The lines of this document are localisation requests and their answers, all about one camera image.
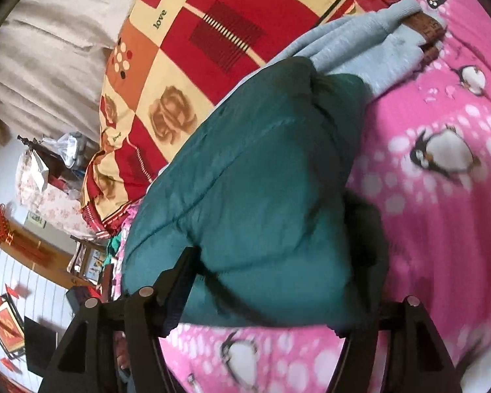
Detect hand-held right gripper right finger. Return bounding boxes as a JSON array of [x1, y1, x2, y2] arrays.
[[327, 200, 463, 393]]

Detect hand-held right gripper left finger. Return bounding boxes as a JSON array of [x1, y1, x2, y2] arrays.
[[39, 247, 207, 393]]

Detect green quilted puffer jacket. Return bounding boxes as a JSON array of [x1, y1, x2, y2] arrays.
[[120, 56, 389, 330]]

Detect pink penguin print blanket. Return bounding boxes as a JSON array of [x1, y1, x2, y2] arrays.
[[110, 0, 491, 393]]

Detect white floral cloth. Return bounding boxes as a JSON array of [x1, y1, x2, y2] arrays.
[[16, 151, 96, 239]]

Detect clear plastic bag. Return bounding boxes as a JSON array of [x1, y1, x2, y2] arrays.
[[45, 131, 100, 169]]

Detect red framed picture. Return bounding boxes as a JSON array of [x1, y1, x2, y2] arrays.
[[0, 295, 26, 362]]

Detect light blue garment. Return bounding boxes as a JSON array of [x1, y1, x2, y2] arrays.
[[219, 0, 448, 103]]

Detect beige patterned curtain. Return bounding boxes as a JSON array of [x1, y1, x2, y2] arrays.
[[0, 0, 156, 148]]

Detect red orange rose print quilt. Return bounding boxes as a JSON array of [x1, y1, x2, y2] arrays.
[[81, 0, 414, 234]]

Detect wooden picture frame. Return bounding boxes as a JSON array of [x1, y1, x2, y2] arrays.
[[67, 241, 108, 288]]

